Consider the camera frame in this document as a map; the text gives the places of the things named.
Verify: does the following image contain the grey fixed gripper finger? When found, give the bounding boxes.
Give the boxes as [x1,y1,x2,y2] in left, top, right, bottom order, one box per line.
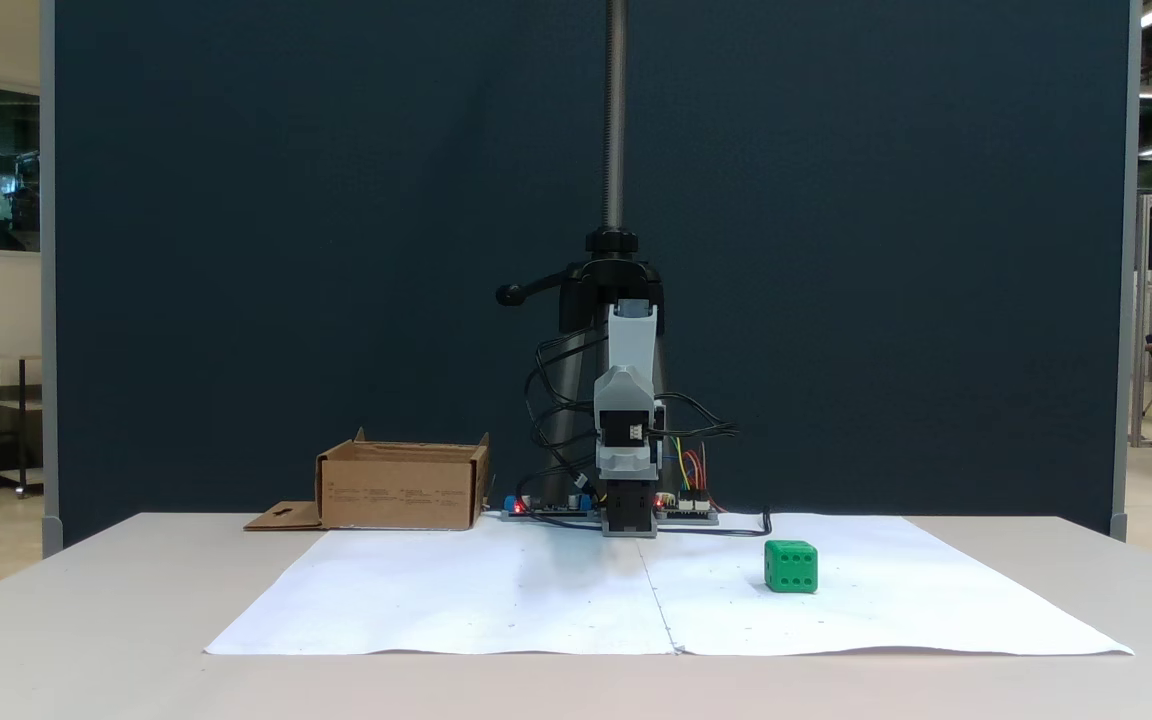
[598,450,661,480]

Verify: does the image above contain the green dice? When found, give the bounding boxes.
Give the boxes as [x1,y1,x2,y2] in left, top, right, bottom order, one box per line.
[764,540,819,595]

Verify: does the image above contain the blue circuit board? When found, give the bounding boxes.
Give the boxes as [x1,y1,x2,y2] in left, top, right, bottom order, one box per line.
[501,493,603,522]

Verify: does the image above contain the white paper sheet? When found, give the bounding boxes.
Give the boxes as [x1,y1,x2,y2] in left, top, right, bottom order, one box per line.
[204,515,677,657]
[636,513,1134,657]

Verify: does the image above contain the brown cardboard box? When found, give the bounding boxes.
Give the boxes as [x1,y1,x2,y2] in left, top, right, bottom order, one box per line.
[244,428,492,532]

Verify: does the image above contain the black tripod with metal pole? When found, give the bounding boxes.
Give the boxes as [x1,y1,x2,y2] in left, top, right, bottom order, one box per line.
[495,0,668,509]

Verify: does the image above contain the dark blue partition panel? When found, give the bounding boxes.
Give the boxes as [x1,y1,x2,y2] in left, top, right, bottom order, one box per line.
[41,0,1142,549]

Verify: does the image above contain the black shelf cart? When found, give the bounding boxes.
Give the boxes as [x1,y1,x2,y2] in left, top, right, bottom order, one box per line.
[0,354,44,499]

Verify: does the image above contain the circuit board with coloured wires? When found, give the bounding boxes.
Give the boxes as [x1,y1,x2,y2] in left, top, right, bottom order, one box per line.
[656,488,720,525]

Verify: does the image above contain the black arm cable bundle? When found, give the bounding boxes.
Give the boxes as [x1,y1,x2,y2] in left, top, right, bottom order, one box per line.
[523,333,609,506]

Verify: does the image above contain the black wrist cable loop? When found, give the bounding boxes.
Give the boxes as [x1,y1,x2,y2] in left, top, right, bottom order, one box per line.
[664,392,743,443]

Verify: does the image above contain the black power cable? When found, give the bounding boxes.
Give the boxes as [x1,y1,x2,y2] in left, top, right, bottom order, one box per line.
[656,510,773,539]

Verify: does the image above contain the framed wall window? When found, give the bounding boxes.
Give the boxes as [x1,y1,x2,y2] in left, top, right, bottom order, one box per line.
[0,74,43,263]

